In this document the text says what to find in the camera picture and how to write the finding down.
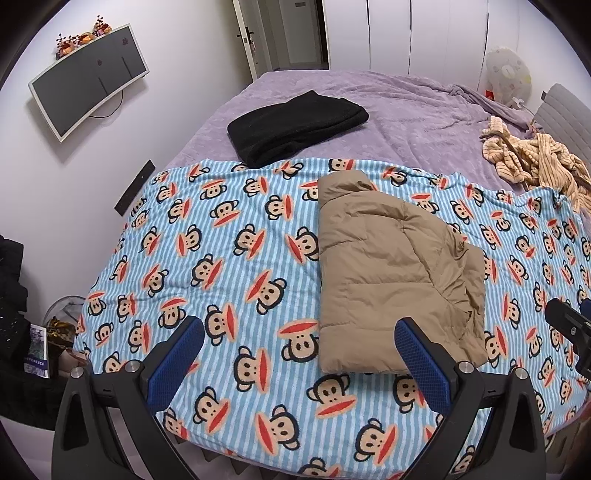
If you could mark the beige striped fleece garment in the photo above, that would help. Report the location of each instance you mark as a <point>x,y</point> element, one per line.
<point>531,157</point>

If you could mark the blue and white book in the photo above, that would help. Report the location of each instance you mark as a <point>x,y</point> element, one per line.
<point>37,353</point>

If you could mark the brown patterned bag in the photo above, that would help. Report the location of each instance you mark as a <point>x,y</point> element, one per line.
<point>60,332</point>

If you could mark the white door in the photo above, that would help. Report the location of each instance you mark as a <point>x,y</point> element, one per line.
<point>244,37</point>

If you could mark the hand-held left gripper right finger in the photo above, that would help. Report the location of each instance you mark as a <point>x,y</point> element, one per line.
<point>422,364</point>

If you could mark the white framed wall television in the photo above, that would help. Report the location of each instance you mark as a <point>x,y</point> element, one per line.
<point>87,78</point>

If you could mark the grey quilted headboard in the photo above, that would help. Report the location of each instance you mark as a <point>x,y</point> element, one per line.
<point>565,115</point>

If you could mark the black folded garment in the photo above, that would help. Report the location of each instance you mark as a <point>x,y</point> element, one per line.
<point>295,124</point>

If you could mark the white round plush toy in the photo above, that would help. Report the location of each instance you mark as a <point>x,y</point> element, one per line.
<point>505,74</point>

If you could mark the clear glass bowl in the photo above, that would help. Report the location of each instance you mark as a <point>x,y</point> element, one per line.
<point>69,307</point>

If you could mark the black wall strip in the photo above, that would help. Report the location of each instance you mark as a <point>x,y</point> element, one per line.
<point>135,188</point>

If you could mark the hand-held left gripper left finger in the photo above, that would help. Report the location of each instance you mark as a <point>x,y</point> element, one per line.
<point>178,364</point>

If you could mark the small orange plush toy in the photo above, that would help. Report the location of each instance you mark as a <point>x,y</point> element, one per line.
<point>102,26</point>
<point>64,45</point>
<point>85,38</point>

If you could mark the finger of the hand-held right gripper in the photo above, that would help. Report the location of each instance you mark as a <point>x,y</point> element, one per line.
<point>570,323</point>

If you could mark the monkey printed striped blanket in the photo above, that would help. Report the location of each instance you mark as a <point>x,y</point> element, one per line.
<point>207,258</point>

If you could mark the black hanging clothing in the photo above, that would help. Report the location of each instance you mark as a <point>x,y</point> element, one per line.
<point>11,300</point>

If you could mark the purple bedspread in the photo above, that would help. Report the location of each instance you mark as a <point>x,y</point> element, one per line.
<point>406,120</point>

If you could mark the tan puffer jacket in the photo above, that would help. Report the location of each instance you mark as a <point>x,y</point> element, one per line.
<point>383,272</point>

